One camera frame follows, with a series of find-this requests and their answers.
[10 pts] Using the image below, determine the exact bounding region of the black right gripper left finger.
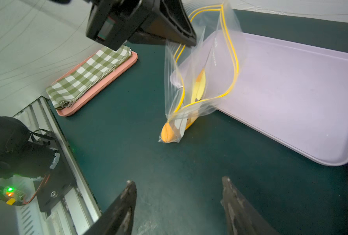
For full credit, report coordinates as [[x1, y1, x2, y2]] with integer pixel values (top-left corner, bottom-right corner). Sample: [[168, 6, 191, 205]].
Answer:
[[85, 181, 137, 235]]

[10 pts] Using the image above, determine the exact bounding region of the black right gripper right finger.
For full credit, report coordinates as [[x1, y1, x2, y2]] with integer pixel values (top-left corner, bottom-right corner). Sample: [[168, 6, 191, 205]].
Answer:
[[221, 176, 278, 235]]

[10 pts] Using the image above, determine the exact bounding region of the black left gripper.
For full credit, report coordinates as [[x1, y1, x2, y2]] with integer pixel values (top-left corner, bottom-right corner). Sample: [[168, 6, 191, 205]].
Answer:
[[86, 1, 197, 50]]

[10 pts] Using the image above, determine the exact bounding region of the resealable bag with duck print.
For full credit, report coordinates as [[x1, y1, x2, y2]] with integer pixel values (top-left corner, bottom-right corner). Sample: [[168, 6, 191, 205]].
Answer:
[[159, 1, 247, 143]]

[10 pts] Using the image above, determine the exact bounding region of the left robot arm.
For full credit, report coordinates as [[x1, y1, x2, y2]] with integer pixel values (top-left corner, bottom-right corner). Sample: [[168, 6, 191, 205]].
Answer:
[[0, 1, 196, 191]]

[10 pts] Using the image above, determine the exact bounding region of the pink tray with checked cloth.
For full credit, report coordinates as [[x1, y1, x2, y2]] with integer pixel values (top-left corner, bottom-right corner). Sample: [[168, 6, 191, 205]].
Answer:
[[46, 46, 138, 117]]

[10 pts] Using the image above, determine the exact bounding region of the lilac plastic tray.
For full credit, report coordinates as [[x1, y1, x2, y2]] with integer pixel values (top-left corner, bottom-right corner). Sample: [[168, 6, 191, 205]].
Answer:
[[216, 33, 348, 166]]

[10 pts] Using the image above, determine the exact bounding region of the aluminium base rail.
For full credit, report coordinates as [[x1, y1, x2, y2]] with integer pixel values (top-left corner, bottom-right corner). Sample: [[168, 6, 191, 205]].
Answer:
[[15, 97, 101, 235]]

